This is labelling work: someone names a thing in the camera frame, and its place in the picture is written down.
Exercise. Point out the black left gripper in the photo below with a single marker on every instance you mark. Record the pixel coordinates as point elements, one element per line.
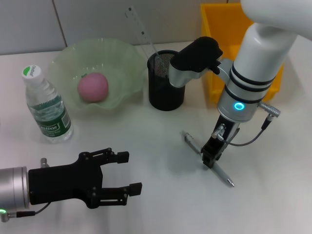
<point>63,184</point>

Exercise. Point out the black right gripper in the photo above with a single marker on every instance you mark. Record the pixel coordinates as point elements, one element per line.
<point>214,143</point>

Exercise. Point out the grey white ballpoint pen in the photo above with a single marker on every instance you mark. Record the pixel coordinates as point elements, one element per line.
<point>192,142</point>

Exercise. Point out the pink peach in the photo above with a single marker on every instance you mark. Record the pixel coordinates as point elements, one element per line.
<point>92,86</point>

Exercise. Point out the clear green-label water bottle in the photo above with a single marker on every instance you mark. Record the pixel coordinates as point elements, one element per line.
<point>52,117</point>

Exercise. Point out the clear plastic ruler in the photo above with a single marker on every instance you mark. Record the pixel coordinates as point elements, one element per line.
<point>141,29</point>

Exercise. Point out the black mesh pen holder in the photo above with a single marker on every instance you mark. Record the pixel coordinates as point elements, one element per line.
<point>165,97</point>

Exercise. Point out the translucent green fruit plate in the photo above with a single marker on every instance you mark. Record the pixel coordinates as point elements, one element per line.
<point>122,73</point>

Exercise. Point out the yellow plastic bin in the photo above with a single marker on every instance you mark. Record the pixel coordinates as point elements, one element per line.
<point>219,24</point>

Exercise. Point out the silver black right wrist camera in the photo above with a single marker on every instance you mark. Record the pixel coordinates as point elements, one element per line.
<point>195,58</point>

